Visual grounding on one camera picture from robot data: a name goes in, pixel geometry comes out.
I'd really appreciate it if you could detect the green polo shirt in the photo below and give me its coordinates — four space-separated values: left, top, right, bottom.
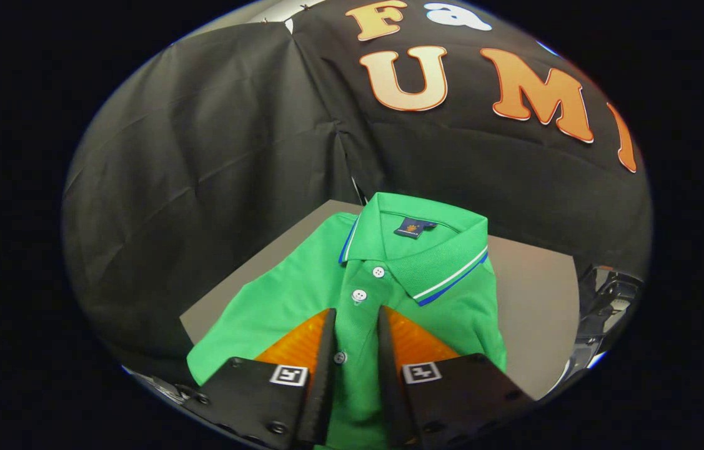
187 192 507 449

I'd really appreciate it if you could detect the grey washing machine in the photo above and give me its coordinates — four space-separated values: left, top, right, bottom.
552 266 643 391

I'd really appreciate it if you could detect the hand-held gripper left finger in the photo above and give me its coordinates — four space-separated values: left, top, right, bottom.
180 307 338 449

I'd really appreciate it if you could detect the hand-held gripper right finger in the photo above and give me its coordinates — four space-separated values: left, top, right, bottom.
378 305 537 449

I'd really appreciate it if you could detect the grey side stand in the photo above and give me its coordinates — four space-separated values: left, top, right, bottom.
180 200 580 401

